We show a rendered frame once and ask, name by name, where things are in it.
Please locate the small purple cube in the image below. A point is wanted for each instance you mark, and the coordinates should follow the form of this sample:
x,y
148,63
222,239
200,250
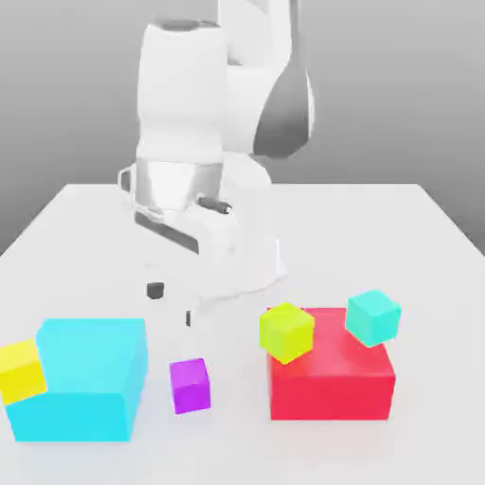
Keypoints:
x,y
190,386

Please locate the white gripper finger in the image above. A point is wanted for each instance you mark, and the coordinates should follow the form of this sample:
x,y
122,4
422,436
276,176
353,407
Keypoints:
x,y
155,290
188,318

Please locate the small lime green cube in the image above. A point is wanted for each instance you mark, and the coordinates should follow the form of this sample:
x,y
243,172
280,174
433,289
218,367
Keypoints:
x,y
286,333

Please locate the small yellow cube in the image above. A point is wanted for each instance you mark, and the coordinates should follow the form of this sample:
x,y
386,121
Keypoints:
x,y
21,371

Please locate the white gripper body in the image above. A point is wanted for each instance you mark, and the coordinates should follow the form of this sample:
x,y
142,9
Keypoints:
x,y
216,246

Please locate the large cyan box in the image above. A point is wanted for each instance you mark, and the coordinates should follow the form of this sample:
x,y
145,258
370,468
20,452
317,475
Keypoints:
x,y
91,356

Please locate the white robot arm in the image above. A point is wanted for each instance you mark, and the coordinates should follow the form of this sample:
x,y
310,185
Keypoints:
x,y
178,94

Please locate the small turquoise cube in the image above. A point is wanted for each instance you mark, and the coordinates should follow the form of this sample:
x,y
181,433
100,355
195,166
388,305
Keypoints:
x,y
373,318

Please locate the large red box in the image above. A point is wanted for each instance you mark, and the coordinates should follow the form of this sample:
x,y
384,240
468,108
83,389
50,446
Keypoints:
x,y
333,390

